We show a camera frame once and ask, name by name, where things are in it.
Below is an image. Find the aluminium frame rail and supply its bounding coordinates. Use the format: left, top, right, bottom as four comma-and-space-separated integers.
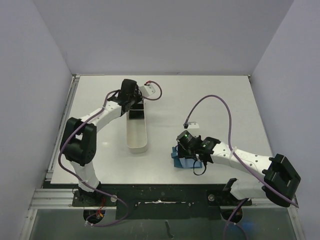
29, 188, 74, 210

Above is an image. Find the black credit card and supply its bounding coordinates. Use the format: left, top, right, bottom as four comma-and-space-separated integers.
128, 101, 145, 120

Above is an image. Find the short black cable loop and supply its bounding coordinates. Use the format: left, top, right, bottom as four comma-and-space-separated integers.
192, 159, 208, 176

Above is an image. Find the white card tray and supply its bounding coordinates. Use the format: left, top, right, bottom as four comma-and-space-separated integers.
126, 112, 148, 154

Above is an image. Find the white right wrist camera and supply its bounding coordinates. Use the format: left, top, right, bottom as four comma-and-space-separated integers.
183, 121, 200, 129

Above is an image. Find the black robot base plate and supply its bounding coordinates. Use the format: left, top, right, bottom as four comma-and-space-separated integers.
72, 184, 252, 227

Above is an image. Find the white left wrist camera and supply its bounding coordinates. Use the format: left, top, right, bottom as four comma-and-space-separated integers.
138, 85, 156, 98

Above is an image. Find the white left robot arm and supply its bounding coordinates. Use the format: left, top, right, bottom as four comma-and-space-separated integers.
58, 79, 144, 206

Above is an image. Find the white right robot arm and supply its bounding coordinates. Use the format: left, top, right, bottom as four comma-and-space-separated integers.
176, 130, 301, 208

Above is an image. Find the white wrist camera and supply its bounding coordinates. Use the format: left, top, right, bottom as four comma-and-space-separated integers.
183, 121, 200, 129
138, 85, 156, 98

